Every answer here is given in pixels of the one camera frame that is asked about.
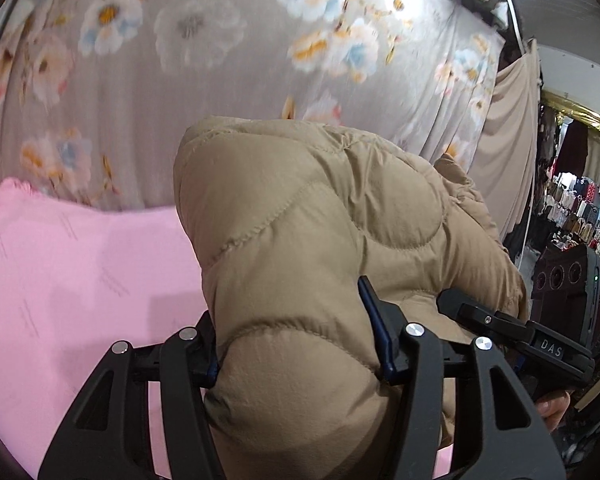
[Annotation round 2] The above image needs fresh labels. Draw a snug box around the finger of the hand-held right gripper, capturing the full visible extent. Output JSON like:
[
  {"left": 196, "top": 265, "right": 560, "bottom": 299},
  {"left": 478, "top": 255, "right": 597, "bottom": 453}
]
[{"left": 436, "top": 287, "right": 532, "bottom": 347}]

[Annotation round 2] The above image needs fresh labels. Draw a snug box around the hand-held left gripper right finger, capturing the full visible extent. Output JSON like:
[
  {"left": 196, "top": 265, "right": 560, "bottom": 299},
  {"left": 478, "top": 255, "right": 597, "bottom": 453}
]
[{"left": 357, "top": 275, "right": 566, "bottom": 480}]

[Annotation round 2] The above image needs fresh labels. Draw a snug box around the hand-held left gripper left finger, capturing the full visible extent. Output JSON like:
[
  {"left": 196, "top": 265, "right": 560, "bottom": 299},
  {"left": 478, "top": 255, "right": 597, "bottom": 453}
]
[{"left": 37, "top": 311, "right": 231, "bottom": 480}]

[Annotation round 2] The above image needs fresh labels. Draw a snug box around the beige puffer jacket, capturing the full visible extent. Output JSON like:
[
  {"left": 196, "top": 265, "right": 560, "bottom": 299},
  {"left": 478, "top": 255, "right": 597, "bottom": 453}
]
[{"left": 172, "top": 115, "right": 531, "bottom": 480}]

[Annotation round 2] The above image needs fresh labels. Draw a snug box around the rack of hanging clothes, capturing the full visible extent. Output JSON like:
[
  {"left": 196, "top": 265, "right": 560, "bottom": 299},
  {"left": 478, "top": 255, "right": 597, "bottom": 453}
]
[{"left": 540, "top": 170, "right": 600, "bottom": 257}]

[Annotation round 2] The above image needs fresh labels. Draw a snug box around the person's right hand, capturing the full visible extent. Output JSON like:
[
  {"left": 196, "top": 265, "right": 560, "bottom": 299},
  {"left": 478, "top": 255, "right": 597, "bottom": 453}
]
[{"left": 535, "top": 392, "right": 572, "bottom": 429}]

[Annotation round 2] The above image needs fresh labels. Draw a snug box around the dark red speaker cabinet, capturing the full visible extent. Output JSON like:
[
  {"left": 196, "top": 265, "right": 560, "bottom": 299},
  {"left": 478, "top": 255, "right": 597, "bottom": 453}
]
[{"left": 532, "top": 245, "right": 588, "bottom": 322}]

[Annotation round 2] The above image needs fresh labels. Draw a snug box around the pink blanket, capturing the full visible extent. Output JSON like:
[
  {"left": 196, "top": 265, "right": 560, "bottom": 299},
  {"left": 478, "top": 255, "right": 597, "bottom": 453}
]
[{"left": 0, "top": 177, "right": 456, "bottom": 480}]

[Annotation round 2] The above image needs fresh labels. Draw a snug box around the beige curtain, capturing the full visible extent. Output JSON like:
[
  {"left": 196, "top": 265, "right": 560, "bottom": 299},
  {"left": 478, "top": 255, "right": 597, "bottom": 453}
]
[{"left": 480, "top": 40, "right": 544, "bottom": 261}]

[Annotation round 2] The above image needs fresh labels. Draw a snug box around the grey floral bed sheet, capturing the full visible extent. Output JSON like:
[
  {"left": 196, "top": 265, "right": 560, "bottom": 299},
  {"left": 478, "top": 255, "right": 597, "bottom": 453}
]
[{"left": 0, "top": 0, "right": 506, "bottom": 213}]

